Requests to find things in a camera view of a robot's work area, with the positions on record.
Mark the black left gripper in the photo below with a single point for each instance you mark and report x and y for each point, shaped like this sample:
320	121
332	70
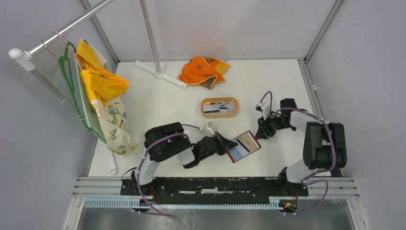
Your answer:
223	142

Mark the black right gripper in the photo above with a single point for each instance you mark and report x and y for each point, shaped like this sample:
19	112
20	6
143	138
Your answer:
264	132

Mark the white card dark stripe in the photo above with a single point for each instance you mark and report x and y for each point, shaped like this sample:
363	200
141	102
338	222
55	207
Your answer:
243	145

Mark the red leather card holder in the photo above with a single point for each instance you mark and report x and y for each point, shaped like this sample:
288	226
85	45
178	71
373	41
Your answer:
238	153

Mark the white card black stripe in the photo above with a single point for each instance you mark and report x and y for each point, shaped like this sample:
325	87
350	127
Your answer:
211	109

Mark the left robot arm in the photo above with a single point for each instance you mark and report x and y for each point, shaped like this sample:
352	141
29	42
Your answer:
164	142

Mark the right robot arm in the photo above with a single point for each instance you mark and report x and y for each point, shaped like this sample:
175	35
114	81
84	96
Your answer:
324	142

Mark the silver VIP card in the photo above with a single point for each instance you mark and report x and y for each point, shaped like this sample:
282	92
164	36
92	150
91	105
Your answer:
227	107

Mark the orange yellow cloth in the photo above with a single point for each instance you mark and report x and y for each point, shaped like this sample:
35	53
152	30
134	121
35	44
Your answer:
204	71

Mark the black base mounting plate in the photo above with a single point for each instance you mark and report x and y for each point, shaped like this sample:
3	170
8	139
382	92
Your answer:
220	190

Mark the white rack stand base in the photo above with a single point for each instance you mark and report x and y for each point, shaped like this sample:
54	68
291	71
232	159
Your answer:
161	75

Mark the vertical metal pole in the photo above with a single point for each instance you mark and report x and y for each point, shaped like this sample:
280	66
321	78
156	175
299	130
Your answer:
150	35

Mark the yellow patterned hanging cloth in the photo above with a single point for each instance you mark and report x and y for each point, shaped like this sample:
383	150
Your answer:
103	91

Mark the green clothes hanger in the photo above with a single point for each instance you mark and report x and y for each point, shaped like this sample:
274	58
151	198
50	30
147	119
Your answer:
87	114

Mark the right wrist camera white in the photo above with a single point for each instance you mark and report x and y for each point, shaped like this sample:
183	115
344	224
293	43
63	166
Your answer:
265	109

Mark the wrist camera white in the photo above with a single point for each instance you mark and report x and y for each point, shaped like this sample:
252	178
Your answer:
265	109
208	129

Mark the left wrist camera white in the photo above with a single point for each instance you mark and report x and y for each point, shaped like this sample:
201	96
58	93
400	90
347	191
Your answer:
208	129

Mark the metal hanging rail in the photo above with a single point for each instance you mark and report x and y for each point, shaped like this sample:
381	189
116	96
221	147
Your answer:
24	58

